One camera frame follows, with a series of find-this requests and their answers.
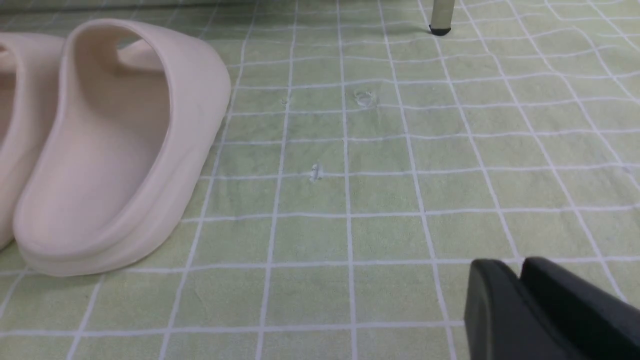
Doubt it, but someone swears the silver metal shoe rack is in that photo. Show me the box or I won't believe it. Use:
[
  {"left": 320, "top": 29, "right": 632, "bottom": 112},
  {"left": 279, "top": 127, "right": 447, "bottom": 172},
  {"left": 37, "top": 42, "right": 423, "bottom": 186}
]
[{"left": 429, "top": 0, "right": 455, "bottom": 37}]

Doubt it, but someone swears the cream foam slide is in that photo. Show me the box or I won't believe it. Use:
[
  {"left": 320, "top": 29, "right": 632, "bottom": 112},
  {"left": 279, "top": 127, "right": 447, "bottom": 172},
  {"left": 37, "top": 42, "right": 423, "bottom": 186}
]
[
  {"left": 13, "top": 18, "right": 231, "bottom": 277},
  {"left": 0, "top": 32, "right": 64, "bottom": 249}
]

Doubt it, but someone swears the left cream foam slide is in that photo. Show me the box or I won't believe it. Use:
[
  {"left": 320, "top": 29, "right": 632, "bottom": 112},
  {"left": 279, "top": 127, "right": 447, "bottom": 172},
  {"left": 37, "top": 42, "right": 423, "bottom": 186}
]
[{"left": 0, "top": 32, "right": 64, "bottom": 249}]

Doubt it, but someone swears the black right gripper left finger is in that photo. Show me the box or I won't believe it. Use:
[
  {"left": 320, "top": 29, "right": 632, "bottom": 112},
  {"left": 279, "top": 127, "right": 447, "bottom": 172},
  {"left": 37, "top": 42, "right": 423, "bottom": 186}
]
[{"left": 464, "top": 259, "right": 587, "bottom": 360}]

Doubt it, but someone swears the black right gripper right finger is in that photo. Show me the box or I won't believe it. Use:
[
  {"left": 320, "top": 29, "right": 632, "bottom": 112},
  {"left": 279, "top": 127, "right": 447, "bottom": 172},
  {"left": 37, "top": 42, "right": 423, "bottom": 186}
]
[{"left": 519, "top": 257, "right": 640, "bottom": 360}]

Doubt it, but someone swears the right cream foam slide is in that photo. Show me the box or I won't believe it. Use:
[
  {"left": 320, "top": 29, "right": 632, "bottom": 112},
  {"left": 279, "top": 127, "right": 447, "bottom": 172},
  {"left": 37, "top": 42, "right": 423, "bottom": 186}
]
[{"left": 13, "top": 18, "right": 231, "bottom": 277}]

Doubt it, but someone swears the green checkered cloth mat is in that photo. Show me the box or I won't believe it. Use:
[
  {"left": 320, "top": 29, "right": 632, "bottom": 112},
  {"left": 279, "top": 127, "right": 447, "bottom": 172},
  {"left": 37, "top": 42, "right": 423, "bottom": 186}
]
[{"left": 1, "top": 0, "right": 640, "bottom": 360}]

